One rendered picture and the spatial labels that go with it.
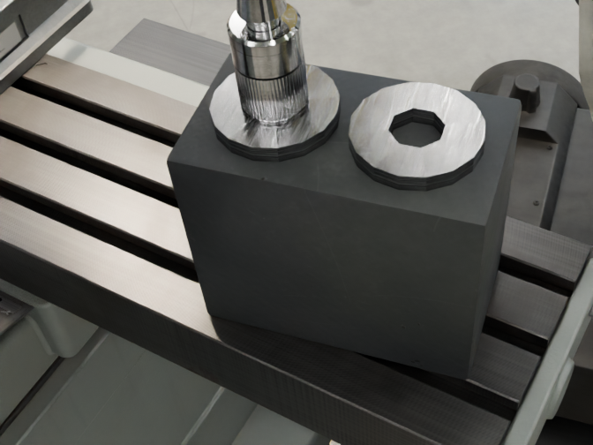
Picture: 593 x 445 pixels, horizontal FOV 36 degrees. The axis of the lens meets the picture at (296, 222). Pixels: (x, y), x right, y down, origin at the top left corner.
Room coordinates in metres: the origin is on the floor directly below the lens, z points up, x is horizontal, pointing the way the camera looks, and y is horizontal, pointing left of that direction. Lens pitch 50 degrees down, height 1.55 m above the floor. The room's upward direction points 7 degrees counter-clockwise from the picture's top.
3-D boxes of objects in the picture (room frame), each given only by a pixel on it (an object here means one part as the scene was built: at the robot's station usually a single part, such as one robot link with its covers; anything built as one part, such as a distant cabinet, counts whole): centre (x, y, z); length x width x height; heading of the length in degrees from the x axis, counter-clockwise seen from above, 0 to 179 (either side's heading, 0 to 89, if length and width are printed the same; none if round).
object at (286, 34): (0.47, 0.00, 1.19); 0.05 x 0.05 x 0.01
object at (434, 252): (0.45, -0.04, 1.03); 0.22 x 0.12 x 0.20; 65
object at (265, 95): (0.47, 0.00, 1.16); 0.05 x 0.05 x 0.06
